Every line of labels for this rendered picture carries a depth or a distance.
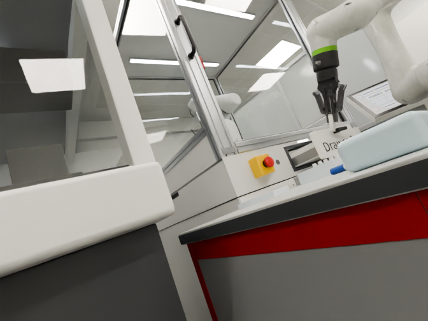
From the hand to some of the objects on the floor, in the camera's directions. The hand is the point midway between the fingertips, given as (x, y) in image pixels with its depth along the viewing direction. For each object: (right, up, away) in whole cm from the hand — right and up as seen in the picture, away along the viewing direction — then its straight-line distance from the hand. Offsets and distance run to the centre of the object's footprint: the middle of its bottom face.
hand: (332, 122), depth 97 cm
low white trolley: (+10, -88, -51) cm, 102 cm away
